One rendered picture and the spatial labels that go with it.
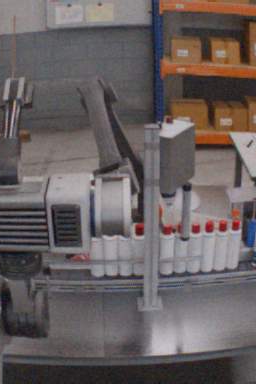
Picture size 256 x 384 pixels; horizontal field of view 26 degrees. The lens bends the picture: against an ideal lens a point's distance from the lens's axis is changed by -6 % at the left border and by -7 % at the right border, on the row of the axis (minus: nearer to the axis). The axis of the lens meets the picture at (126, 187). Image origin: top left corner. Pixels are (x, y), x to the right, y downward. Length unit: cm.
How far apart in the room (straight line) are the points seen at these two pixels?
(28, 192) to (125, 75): 514
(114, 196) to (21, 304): 39
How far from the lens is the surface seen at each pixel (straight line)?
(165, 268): 218
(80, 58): 639
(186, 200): 196
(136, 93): 648
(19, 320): 153
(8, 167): 134
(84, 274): 221
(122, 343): 193
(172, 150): 181
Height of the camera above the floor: 208
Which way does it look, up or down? 24 degrees down
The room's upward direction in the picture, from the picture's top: 1 degrees counter-clockwise
